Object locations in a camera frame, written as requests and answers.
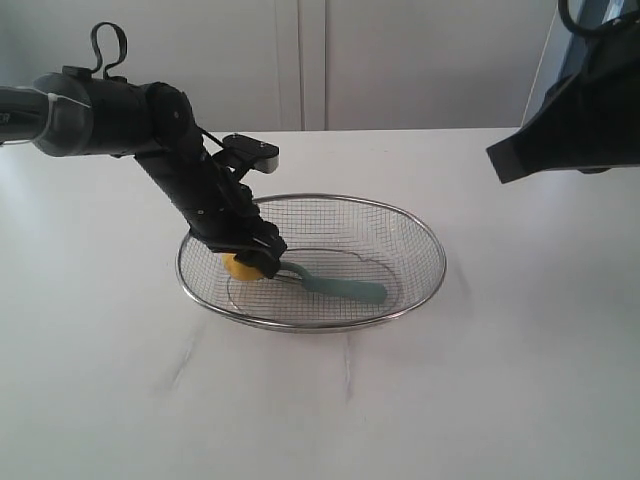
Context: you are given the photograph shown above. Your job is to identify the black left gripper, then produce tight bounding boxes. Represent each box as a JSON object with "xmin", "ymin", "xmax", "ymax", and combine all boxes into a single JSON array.
[{"xmin": 135, "ymin": 148, "xmax": 287, "ymax": 278}]

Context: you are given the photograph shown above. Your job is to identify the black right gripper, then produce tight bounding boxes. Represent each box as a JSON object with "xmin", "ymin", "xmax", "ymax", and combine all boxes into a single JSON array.
[{"xmin": 486, "ymin": 14, "xmax": 639, "ymax": 184}]

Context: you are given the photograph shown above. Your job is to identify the yellow lemon with sticker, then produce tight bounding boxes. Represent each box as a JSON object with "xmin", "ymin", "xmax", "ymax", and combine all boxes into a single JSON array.
[{"xmin": 221, "ymin": 253, "xmax": 264, "ymax": 282}]

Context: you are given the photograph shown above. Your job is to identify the teal handled peeler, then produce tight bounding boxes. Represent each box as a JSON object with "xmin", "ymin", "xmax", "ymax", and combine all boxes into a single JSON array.
[{"xmin": 274, "ymin": 262, "xmax": 388, "ymax": 305}]

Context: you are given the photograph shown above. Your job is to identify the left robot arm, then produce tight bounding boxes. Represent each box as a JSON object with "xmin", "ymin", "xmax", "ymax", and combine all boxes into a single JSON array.
[{"xmin": 1, "ymin": 68, "xmax": 287, "ymax": 278}]

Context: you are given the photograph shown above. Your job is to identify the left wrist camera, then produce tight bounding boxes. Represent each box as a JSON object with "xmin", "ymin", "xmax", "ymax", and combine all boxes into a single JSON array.
[{"xmin": 213, "ymin": 133, "xmax": 280, "ymax": 180}]

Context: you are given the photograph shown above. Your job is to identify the oval wire mesh basket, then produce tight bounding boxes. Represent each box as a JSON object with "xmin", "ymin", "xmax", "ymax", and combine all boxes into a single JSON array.
[{"xmin": 176, "ymin": 193, "xmax": 447, "ymax": 333}]

